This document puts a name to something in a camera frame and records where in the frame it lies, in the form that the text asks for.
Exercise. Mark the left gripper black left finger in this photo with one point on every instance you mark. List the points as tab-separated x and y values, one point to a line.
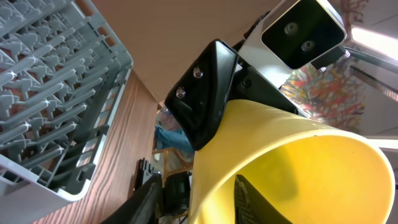
141	207

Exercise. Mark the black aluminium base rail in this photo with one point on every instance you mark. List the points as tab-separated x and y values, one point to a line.
163	197

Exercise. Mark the person in blue clothes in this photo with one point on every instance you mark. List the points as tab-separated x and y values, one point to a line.
168	133

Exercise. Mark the wooden chair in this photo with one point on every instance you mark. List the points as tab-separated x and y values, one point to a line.
169	161

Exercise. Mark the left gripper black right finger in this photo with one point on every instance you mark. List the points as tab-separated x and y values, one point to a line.
251	207

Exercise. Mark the grey plastic dishwasher rack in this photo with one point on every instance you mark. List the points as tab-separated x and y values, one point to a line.
63	73

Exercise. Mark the colourful wall painting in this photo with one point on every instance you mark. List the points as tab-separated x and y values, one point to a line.
333	96

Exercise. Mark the yellow plastic cup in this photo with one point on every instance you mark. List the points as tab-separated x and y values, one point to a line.
308	171

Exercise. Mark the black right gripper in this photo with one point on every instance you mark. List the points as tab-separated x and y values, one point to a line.
198	100

